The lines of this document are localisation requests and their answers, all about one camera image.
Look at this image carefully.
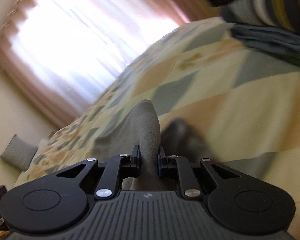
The grey garment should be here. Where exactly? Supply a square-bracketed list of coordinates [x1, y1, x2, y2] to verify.
[91, 100, 216, 191]

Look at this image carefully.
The pink curtain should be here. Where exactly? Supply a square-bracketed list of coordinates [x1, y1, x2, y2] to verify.
[0, 0, 218, 127]

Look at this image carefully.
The green folded garment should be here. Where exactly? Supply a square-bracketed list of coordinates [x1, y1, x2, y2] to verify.
[273, 50, 300, 67]

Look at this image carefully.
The checkered patchwork quilt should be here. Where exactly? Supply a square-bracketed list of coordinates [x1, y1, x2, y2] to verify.
[17, 18, 300, 239]

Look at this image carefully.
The grey plaid pillow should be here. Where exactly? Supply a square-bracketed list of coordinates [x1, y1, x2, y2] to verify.
[0, 134, 38, 171]

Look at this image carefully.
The striped folded garment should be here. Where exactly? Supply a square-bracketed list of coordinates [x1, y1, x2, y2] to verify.
[221, 0, 300, 34]

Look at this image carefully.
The blue folded garment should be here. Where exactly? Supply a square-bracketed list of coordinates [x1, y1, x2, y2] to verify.
[231, 24, 300, 57]

